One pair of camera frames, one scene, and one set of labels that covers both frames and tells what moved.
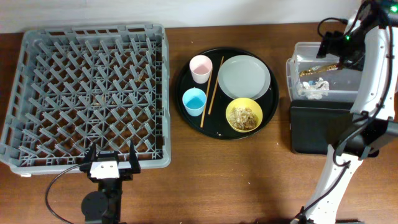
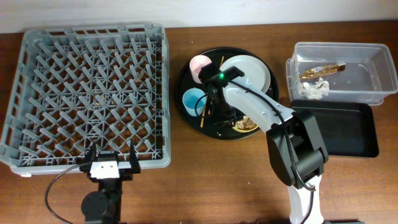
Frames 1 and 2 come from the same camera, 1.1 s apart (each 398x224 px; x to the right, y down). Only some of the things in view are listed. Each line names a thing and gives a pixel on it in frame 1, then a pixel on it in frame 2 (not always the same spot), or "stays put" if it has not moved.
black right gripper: (329, 45) -> (216, 116)
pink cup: (201, 66) stays put
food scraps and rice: (243, 118) stays put
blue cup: (194, 99) stays put
